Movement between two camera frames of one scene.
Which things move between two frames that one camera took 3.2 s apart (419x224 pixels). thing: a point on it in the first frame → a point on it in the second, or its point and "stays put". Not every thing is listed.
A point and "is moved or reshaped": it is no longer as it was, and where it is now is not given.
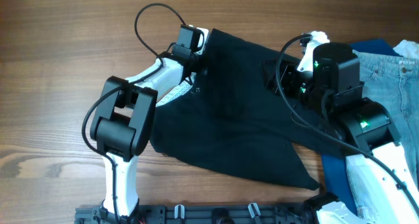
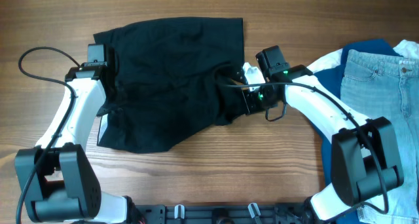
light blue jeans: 393,82 stays put
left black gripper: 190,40 → 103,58
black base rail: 206,213 stays put
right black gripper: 275,76 → 249,101
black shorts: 233,114 is moved or reshaped
